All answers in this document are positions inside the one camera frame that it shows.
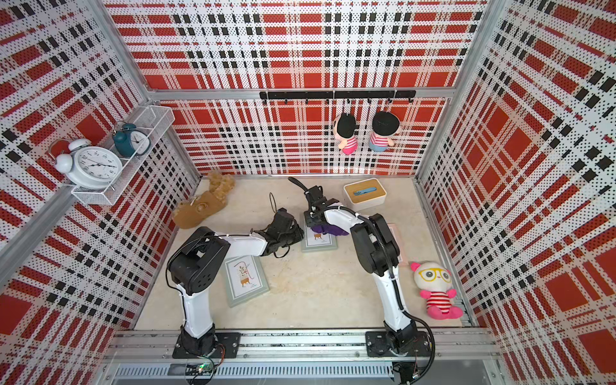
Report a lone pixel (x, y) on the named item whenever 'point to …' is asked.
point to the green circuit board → (199, 370)
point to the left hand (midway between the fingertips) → (307, 233)
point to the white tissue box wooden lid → (364, 195)
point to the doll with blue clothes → (385, 127)
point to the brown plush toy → (194, 211)
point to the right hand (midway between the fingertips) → (317, 216)
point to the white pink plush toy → (435, 279)
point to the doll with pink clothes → (345, 129)
